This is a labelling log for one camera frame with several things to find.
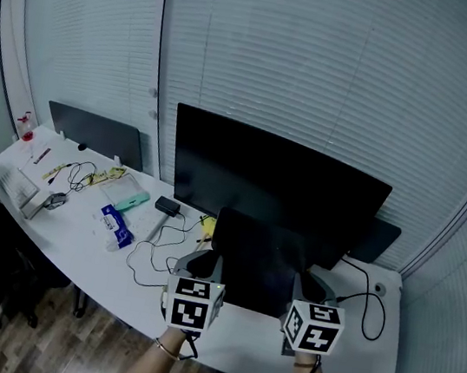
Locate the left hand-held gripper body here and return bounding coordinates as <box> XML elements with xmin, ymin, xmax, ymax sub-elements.
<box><xmin>157</xmin><ymin>272</ymin><xmax>229</xmax><ymax>337</ymax></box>

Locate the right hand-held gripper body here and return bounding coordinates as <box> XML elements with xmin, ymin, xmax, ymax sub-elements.
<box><xmin>276</xmin><ymin>296</ymin><xmax>349</xmax><ymax>366</ymax></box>

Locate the black mouse pad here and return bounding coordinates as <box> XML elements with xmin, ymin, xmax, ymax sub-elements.
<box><xmin>201</xmin><ymin>204</ymin><xmax>315</xmax><ymax>323</ymax></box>

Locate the person's left forearm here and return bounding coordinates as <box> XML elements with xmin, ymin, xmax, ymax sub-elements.
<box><xmin>115</xmin><ymin>318</ymin><xmax>191</xmax><ymax>373</ymax></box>

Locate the yellow plush on wooden stick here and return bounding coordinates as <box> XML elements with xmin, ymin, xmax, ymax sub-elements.
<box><xmin>193</xmin><ymin>213</ymin><xmax>219</xmax><ymax>254</ymax></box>

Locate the white power strip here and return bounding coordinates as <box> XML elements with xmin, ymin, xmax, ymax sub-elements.
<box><xmin>128</xmin><ymin>201</ymin><xmax>172</xmax><ymax>246</ymax></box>

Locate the black power adapter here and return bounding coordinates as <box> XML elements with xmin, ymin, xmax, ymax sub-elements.
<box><xmin>153</xmin><ymin>193</ymin><xmax>183</xmax><ymax>219</ymax></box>

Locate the dark grey desk divider panel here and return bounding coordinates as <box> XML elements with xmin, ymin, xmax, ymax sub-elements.
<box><xmin>345</xmin><ymin>213</ymin><xmax>405</xmax><ymax>270</ymax></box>
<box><xmin>40</xmin><ymin>99</ymin><xmax>153</xmax><ymax>174</ymax></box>

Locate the blue tissue packet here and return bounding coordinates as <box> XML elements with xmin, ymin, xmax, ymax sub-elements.
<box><xmin>94</xmin><ymin>202</ymin><xmax>141</xmax><ymax>255</ymax></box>

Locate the clear case with mint edge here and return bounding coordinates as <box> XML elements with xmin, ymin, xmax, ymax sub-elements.
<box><xmin>95</xmin><ymin>168</ymin><xmax>155</xmax><ymax>218</ymax></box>

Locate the black computer monitor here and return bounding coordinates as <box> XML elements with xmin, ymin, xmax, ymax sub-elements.
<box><xmin>155</xmin><ymin>101</ymin><xmax>402</xmax><ymax>280</ymax></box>

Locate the yellow flat packet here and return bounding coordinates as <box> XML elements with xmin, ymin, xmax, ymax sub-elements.
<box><xmin>89</xmin><ymin>162</ymin><xmax>129</xmax><ymax>192</ymax></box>

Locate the yellow narrow strip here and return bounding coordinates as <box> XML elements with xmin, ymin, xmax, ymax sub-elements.
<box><xmin>41</xmin><ymin>159</ymin><xmax>73</xmax><ymax>185</ymax></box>

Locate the white flat box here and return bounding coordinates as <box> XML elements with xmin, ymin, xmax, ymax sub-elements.
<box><xmin>18</xmin><ymin>186</ymin><xmax>54</xmax><ymax>224</ymax></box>

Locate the dark red flat stick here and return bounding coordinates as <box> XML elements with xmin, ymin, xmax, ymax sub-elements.
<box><xmin>32</xmin><ymin>145</ymin><xmax>53</xmax><ymax>168</ymax></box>

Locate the red spray bottle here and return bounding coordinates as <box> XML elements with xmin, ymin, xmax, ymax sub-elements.
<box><xmin>13</xmin><ymin>108</ymin><xmax>38</xmax><ymax>144</ymax></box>

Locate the thin black adapter cable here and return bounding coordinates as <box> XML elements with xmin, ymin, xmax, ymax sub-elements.
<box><xmin>122</xmin><ymin>204</ymin><xmax>213</xmax><ymax>297</ymax></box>

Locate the thick black cable with plug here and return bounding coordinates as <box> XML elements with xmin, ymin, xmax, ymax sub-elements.
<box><xmin>328</xmin><ymin>256</ymin><xmax>395</xmax><ymax>344</ymax></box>

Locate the metal bracelet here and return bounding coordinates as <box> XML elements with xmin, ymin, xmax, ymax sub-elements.
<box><xmin>149</xmin><ymin>336</ymin><xmax>183</xmax><ymax>363</ymax></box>

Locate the coiled thin black cable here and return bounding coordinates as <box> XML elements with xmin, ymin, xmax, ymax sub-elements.
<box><xmin>45</xmin><ymin>155</ymin><xmax>100</xmax><ymax>197</ymax></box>

